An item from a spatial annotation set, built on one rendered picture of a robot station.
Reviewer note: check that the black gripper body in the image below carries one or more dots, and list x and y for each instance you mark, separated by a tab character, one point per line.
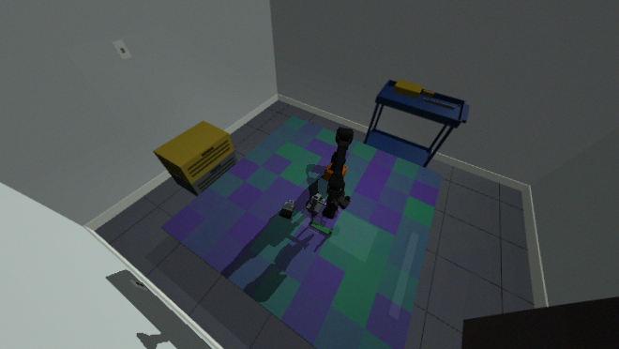
330	214

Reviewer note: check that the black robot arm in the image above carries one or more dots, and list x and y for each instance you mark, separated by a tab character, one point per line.
344	138

